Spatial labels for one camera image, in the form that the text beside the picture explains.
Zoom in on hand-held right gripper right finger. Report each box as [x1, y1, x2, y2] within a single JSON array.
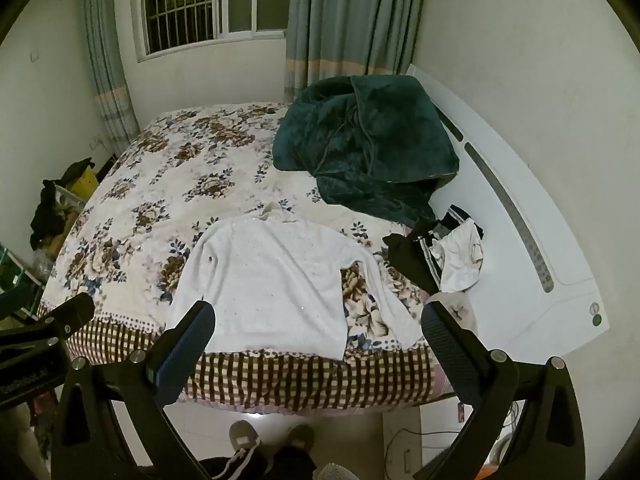
[[412, 300, 587, 480]]

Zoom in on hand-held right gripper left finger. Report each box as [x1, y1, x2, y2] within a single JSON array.
[[50, 300, 217, 480]]

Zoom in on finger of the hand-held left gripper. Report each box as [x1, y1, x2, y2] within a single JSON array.
[[0, 292, 96, 356]]

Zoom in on white knit sweater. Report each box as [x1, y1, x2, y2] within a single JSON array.
[[164, 202, 426, 361]]

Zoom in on white small garment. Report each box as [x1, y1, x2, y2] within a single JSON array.
[[430, 220, 485, 293]]

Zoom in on black garment with striped trim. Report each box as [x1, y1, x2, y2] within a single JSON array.
[[382, 205, 485, 295]]

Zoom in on grey sneaker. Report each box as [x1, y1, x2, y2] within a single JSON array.
[[229, 420, 262, 456], [287, 424, 316, 457]]

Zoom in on black cloth pile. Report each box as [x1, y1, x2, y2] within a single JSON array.
[[30, 157, 96, 251]]

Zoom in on white bed headboard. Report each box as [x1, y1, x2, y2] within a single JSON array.
[[405, 62, 608, 401]]

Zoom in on yellow box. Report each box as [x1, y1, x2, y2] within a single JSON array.
[[67, 167, 98, 197]]

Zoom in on floral bed sheet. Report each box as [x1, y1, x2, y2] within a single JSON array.
[[37, 102, 481, 413]]

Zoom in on dark green plush blanket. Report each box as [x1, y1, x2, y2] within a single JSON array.
[[272, 75, 461, 228]]

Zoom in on barred window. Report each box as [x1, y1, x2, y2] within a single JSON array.
[[132, 0, 291, 61]]

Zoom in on floor cable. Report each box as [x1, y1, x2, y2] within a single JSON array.
[[387, 427, 426, 467]]

